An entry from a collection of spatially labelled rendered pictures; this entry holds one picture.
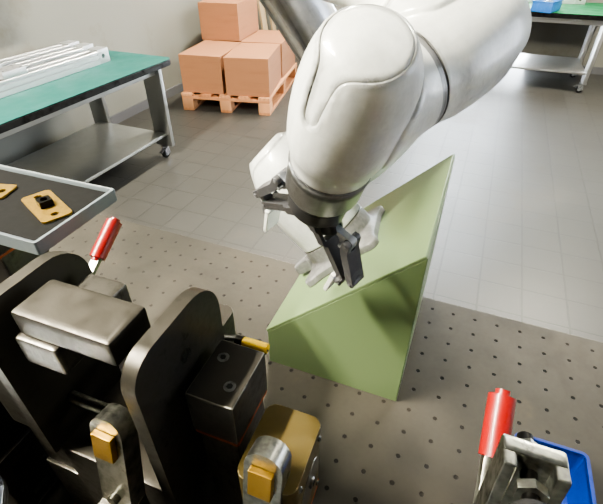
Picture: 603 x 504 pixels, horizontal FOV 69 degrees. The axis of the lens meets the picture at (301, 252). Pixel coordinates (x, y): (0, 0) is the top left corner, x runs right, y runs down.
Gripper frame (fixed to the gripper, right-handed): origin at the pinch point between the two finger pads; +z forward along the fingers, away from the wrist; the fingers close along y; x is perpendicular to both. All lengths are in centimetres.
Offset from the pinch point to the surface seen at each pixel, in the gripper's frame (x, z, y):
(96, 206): 19.1, -9.2, 21.2
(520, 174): -232, 185, -28
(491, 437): 10.6, -27.5, -27.4
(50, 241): 26.1, -12.3, 18.9
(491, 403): 8.4, -27.4, -25.9
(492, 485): 15.9, -35.7, -25.6
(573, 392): -27, 21, -55
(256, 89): -181, 253, 192
